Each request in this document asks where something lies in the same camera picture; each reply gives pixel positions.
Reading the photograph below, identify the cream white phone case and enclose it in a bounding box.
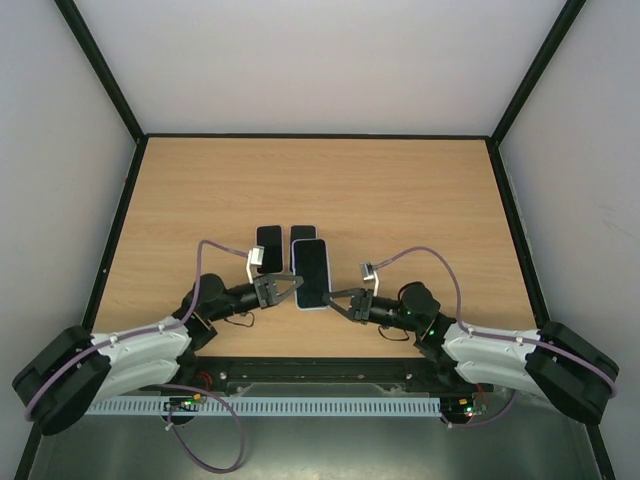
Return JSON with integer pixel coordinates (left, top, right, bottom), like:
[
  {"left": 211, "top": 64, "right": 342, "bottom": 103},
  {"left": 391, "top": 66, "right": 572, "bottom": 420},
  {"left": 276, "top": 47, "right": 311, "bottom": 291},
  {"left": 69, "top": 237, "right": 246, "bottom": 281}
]
[{"left": 289, "top": 237, "right": 295, "bottom": 273}]

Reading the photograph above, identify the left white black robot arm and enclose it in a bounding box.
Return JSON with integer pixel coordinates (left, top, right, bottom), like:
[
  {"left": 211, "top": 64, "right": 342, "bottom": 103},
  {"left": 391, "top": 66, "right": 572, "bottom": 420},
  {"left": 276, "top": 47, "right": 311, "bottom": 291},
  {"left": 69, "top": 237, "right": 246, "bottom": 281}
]
[{"left": 12, "top": 273, "right": 304, "bottom": 436}]

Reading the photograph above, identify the light blue phone case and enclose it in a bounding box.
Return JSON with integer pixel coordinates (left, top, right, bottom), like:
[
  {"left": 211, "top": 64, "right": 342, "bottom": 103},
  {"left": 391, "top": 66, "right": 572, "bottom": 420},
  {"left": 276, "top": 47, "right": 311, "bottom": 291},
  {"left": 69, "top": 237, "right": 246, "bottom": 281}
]
[{"left": 291, "top": 238, "right": 335, "bottom": 313}]

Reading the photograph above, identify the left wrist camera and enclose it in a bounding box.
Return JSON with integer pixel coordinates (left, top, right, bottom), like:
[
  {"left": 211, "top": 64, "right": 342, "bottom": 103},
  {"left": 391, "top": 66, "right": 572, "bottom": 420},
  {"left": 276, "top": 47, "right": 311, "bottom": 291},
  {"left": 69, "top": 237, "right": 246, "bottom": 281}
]
[{"left": 245, "top": 246, "right": 265, "bottom": 283}]

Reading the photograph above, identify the dark red phone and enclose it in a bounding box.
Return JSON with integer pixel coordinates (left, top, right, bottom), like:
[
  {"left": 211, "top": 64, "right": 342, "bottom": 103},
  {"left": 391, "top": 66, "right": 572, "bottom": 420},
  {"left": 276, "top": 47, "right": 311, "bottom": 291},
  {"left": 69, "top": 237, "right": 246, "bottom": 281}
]
[{"left": 289, "top": 225, "right": 317, "bottom": 242}]

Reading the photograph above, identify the pink phone case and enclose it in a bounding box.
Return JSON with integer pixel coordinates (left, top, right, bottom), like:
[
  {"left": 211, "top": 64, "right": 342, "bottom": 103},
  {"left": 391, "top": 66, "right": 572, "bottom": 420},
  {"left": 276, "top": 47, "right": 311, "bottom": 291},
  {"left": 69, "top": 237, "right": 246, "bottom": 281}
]
[{"left": 255, "top": 224, "right": 286, "bottom": 276}]

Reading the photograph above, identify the white slotted cable duct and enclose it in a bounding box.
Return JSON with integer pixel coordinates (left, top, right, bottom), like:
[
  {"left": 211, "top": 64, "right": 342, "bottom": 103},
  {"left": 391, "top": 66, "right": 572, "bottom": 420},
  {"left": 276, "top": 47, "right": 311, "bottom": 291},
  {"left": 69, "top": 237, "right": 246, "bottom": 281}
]
[{"left": 87, "top": 396, "right": 440, "bottom": 418}]

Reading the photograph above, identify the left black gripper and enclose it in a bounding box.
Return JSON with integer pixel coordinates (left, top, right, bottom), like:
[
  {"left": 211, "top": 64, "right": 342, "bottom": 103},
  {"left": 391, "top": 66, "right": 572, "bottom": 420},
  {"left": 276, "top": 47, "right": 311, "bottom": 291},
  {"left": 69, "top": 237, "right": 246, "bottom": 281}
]
[{"left": 207, "top": 274, "right": 302, "bottom": 323}]

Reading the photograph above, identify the black aluminium frame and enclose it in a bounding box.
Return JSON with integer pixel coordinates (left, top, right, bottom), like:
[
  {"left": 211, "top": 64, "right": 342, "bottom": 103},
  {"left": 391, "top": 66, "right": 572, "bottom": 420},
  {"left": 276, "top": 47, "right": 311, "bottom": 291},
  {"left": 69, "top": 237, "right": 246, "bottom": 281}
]
[{"left": 12, "top": 0, "right": 619, "bottom": 480}]

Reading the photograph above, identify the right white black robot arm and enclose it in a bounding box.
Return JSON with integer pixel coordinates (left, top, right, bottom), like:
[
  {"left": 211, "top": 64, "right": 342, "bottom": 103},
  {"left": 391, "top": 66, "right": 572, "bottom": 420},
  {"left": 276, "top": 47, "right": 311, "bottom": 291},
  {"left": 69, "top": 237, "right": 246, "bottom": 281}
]
[{"left": 323, "top": 282, "right": 619, "bottom": 425}]

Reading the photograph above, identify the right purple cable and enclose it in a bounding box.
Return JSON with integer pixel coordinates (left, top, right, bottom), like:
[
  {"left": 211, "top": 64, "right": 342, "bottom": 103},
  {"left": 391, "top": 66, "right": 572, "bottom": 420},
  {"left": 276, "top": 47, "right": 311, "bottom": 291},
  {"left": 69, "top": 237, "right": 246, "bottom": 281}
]
[{"left": 372, "top": 245, "right": 619, "bottom": 429}]

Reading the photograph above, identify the black screen phone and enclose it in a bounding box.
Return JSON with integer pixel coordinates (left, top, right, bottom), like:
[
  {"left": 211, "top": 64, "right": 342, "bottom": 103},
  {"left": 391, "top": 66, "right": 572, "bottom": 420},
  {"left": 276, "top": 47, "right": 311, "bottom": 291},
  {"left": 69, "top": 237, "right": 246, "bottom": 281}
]
[{"left": 256, "top": 225, "right": 284, "bottom": 274}]

